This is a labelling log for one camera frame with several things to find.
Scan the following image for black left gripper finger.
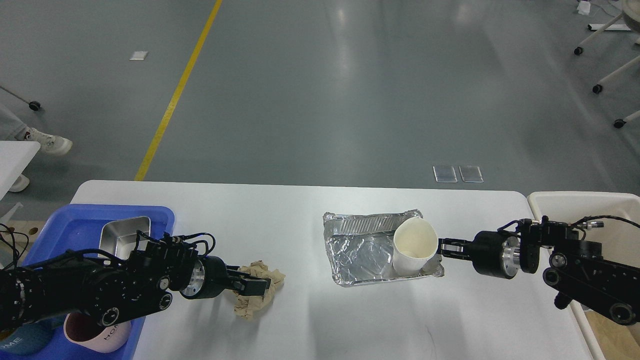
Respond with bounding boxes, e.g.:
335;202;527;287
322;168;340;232
226;268;271;283
231;280;271;297

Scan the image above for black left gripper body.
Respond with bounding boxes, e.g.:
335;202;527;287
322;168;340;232
181;256;240;300

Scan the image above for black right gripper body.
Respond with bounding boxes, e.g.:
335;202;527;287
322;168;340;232
470;230;521;280

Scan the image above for brown paper napkin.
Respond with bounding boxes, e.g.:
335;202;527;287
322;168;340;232
233;260;286;321

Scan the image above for white paper cup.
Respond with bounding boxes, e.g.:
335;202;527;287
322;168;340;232
391;217;439;277

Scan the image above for aluminium foil tray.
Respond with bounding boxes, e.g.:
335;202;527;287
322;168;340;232
322;209;445;288

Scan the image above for stainless steel rectangular container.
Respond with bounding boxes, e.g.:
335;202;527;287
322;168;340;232
98;216;151;260

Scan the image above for pink mug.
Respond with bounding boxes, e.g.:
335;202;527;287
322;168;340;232
62;312;132;354

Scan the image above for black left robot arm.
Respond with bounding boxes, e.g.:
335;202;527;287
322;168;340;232
0;231;272;331

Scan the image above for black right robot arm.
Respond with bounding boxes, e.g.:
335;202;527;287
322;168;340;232
437;215;640;326

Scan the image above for right clear floor plate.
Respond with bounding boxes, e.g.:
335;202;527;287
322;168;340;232
458;165;484;183

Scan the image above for clear floor plate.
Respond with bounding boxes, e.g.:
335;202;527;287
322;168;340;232
432;165;458;183
458;165;484;183

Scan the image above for left clear floor plate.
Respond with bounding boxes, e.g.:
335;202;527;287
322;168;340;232
432;165;458;183

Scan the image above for white plastic bin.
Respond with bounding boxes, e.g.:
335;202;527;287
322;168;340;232
527;191;640;360

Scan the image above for blue plastic tray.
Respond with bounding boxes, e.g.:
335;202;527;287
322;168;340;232
1;203;175;360

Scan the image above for blue mug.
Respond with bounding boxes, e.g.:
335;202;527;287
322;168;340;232
0;317;63;356

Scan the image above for white side table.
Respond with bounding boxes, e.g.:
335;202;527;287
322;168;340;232
0;140;41;199

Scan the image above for white paper scrap on floor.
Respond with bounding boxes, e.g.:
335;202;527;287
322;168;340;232
129;50;149;61

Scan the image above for black caster left stand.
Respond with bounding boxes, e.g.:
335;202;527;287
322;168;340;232
0;85;42;112

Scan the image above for person in grey trousers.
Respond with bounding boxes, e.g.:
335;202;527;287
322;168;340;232
0;106;74;193

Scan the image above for white wheeled chair base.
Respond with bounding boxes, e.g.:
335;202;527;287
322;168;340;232
574;0;640;129

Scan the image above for black cables at left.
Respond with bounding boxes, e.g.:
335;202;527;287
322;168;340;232
0;223;30;271

